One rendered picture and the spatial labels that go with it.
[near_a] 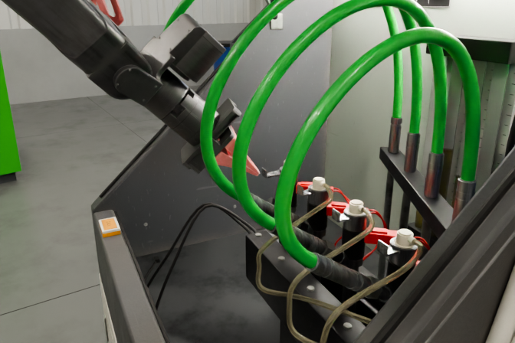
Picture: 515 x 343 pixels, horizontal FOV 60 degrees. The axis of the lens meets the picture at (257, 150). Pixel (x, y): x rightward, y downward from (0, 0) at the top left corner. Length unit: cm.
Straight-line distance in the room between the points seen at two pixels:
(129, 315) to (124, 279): 8
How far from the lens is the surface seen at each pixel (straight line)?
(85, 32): 49
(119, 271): 73
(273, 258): 68
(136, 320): 63
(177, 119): 58
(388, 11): 73
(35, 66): 701
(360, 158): 99
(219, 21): 786
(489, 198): 40
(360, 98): 96
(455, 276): 38
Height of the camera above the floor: 134
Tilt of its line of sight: 18 degrees down
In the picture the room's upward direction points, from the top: straight up
